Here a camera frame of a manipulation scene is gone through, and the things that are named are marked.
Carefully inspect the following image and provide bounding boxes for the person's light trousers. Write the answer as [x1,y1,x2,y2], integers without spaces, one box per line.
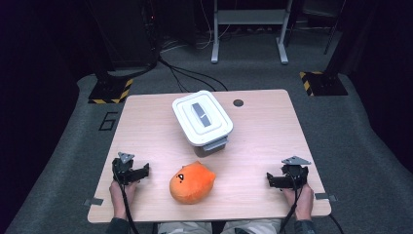
[157,218,282,234]

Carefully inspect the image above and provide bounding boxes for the clear plastic storage box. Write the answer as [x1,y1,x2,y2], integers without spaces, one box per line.
[192,136,230,159]

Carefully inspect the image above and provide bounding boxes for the right hand-held gripper black cable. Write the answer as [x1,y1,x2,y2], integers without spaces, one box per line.
[278,169,305,234]

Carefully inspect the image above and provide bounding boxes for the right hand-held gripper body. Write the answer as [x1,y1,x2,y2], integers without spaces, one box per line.
[281,155,312,191]

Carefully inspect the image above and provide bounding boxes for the white floor cables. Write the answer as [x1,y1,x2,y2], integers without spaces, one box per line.
[161,0,236,54]

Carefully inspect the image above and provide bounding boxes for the white metal stand frame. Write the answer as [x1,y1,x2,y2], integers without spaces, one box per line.
[210,0,294,65]

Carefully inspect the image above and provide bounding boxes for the grey metal table bracket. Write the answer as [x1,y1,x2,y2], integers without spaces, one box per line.
[314,192,338,202]
[83,197,104,208]

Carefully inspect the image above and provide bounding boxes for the person's left hand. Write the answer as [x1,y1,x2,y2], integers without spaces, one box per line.
[109,179,139,220]

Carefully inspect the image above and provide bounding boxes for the orange plush toy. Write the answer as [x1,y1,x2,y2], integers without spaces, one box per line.
[169,160,217,206]

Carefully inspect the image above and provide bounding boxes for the white box lid grey handle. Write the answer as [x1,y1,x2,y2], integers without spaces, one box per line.
[171,90,235,147]

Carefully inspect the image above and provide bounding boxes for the person's right hand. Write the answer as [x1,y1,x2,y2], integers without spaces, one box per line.
[282,182,316,222]

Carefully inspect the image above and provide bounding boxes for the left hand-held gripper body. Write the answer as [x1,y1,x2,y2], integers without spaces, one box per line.
[111,151,138,186]

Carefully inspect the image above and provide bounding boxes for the left hand-held gripper black cable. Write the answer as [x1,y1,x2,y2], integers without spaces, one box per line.
[113,169,141,234]

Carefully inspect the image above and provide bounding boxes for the dark equipment rack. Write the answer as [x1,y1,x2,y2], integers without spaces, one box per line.
[87,0,161,70]

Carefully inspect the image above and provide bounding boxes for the black cable under table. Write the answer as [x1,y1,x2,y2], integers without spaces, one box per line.
[328,214,346,234]

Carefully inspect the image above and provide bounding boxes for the black yellow striped stand base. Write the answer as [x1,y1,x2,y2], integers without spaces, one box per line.
[298,70,349,98]
[88,77,134,105]

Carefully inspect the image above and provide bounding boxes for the hand-held gripper black cable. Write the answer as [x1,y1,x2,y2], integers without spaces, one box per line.
[278,169,305,234]
[113,169,141,234]

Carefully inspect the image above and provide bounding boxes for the black floor cables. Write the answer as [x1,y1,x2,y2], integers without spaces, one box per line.
[158,55,229,94]

